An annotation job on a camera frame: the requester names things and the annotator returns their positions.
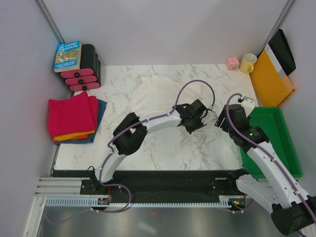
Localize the white t shirt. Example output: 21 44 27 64
130 76 215 117

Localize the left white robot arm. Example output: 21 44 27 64
91 99 210 194

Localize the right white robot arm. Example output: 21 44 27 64
215 103 316 236

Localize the green plastic tray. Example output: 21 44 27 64
250 107 302 179

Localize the yellow mug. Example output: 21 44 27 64
240 53 257 73

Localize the pink plug cube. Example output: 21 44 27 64
225 57 239 71

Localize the blue folded t shirt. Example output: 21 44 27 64
53 99 107 145

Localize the black pink drawer organizer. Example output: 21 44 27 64
60 44 101 92

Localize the orange folded t shirt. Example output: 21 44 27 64
53 130 95 142

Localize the red folded t shirt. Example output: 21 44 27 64
47 91 98 137

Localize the blue treehouse book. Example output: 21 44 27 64
53 40 82 73

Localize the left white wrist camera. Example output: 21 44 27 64
204 109 218 123

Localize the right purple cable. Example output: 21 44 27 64
226 92 316 237

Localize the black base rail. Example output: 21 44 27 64
52 169 248 203

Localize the white slotted cable duct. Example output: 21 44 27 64
45 197 232 208

